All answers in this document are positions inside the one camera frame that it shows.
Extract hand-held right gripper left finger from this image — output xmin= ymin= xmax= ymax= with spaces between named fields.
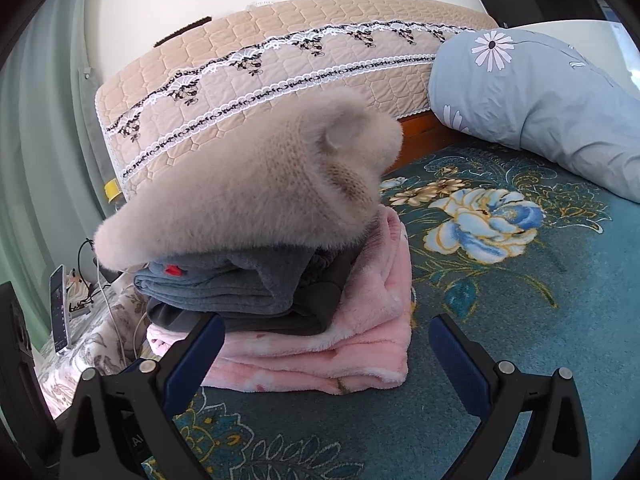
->
xmin=59 ymin=312 xmax=227 ymax=480

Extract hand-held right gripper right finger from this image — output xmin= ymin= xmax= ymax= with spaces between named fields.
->
xmin=427 ymin=312 xmax=586 ymax=480

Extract beige fuzzy sweater yellow pattern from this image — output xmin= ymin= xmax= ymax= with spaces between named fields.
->
xmin=94 ymin=87 xmax=405 ymax=271

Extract floral nightstand cloth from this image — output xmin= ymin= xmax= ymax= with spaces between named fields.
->
xmin=35 ymin=280 xmax=151 ymax=416

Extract pink fleece folded garment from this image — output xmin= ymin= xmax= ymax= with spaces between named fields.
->
xmin=147 ymin=207 xmax=413 ymax=395

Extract dark grey folded garment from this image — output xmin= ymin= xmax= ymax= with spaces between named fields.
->
xmin=146 ymin=247 xmax=361 ymax=337

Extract smartphone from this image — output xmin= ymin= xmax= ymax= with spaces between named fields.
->
xmin=49 ymin=265 xmax=72 ymax=354

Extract light blue floral pillow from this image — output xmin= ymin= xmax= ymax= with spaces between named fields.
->
xmin=429 ymin=29 xmax=640 ymax=205

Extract beige quilted headboard cover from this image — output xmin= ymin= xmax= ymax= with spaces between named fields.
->
xmin=95 ymin=0 xmax=501 ymax=203

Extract charging cables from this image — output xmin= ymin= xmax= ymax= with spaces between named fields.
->
xmin=74 ymin=239 xmax=146 ymax=363

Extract wooden bed frame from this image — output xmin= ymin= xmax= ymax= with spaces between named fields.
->
xmin=395 ymin=110 xmax=473 ymax=173

